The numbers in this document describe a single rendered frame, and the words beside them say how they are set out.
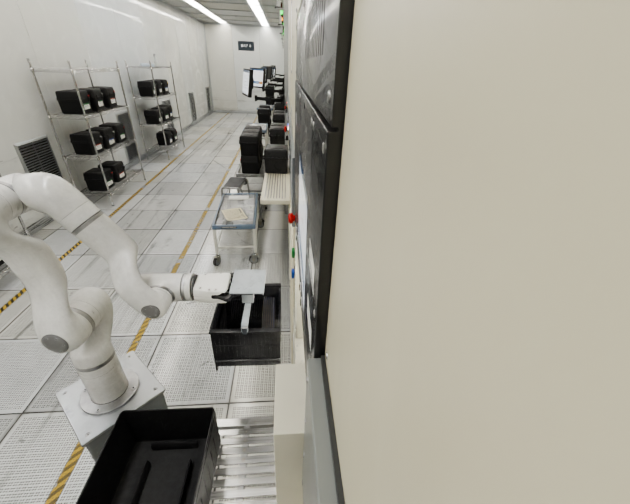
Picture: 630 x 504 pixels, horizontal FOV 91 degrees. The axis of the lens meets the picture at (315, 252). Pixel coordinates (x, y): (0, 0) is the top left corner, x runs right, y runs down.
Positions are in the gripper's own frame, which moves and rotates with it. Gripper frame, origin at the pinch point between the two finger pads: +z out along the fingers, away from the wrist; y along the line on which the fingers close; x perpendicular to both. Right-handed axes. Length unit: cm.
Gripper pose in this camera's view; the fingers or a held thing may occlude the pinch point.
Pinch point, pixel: (247, 286)
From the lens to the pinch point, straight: 99.0
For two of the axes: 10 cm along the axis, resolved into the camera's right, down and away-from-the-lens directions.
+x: 0.5, -8.6, -5.1
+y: 0.8, 5.2, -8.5
